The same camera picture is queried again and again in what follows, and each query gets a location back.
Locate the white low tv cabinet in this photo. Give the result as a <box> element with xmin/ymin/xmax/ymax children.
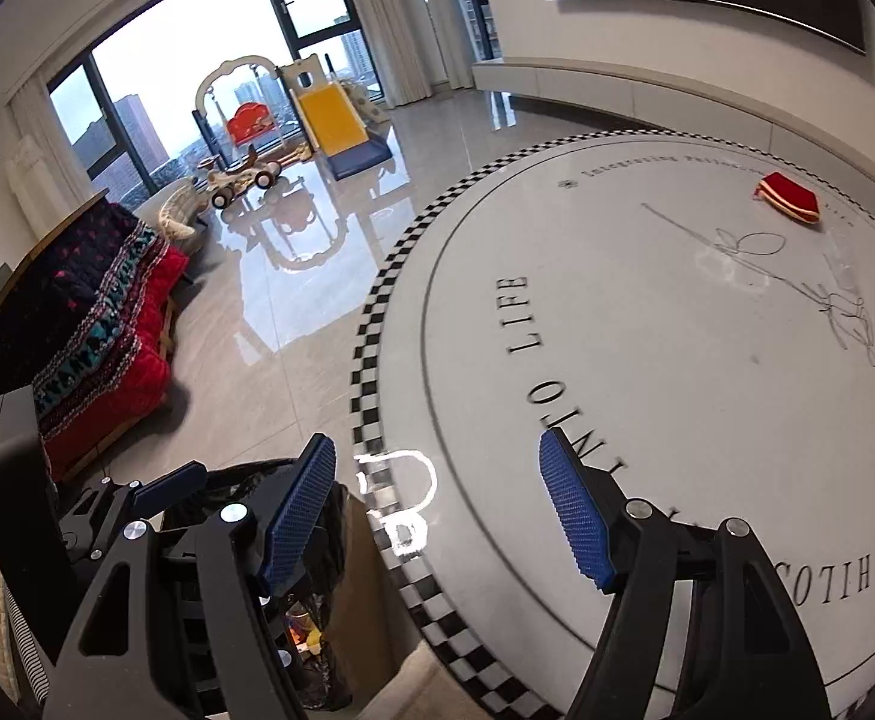
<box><xmin>473</xmin><ymin>59</ymin><xmax>875</xmax><ymax>184</ymax></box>

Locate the wicker basket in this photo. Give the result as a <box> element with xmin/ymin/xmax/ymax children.
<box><xmin>156</xmin><ymin>179</ymin><xmax>209</xmax><ymax>244</ymax></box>

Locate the white curtain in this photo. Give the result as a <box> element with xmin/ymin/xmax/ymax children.
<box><xmin>354</xmin><ymin>0</ymin><xmax>476</xmax><ymax>107</ymax></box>

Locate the black bagged trash bin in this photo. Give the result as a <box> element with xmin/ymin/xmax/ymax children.
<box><xmin>203</xmin><ymin>457</ymin><xmax>356</xmax><ymax>714</ymax></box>

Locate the round white coffee table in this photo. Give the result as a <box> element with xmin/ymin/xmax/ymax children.
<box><xmin>351</xmin><ymin>132</ymin><xmax>875</xmax><ymax>718</ymax></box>

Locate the white red baby swing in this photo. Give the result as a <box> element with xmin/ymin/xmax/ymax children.
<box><xmin>192</xmin><ymin>55</ymin><xmax>312</xmax><ymax>167</ymax></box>

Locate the yellow children's slide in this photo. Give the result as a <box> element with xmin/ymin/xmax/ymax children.
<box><xmin>279</xmin><ymin>55</ymin><xmax>392</xmax><ymax>181</ymax></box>

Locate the red patterned blanket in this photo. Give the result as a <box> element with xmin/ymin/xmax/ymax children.
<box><xmin>0</xmin><ymin>197</ymin><xmax>188</xmax><ymax>481</ymax></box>

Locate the beige toy car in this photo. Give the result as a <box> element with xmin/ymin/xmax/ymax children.
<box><xmin>198</xmin><ymin>145</ymin><xmax>282</xmax><ymax>210</ymax></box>

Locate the red cloth pouch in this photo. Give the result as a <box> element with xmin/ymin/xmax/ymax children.
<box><xmin>754</xmin><ymin>172</ymin><xmax>821</xmax><ymax>226</ymax></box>

